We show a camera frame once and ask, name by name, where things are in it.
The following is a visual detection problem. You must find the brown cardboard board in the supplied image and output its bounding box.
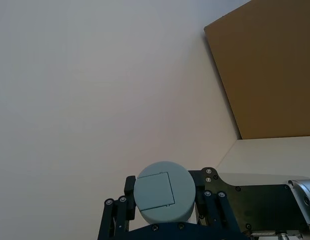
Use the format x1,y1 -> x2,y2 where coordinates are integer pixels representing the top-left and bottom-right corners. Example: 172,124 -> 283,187
203,0 -> 310,140

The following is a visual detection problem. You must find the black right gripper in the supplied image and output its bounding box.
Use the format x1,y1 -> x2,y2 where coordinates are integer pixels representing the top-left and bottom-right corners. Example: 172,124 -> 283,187
187,167 -> 310,232

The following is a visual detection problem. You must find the pale grey round cylinder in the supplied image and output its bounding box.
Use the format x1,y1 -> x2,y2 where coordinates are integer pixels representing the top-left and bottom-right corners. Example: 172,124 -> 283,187
133,161 -> 196,224

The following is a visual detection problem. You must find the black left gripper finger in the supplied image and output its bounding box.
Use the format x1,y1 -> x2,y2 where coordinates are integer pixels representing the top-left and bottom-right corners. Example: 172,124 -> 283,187
96,175 -> 137,240

